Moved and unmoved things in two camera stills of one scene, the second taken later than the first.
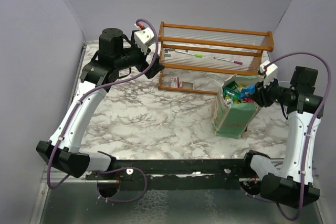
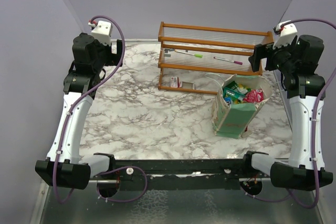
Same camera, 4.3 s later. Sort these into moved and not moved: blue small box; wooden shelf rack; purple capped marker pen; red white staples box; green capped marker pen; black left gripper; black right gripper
Moved: black left gripper; blue small box; black right gripper
Not moved: red white staples box; purple capped marker pen; green capped marker pen; wooden shelf rack
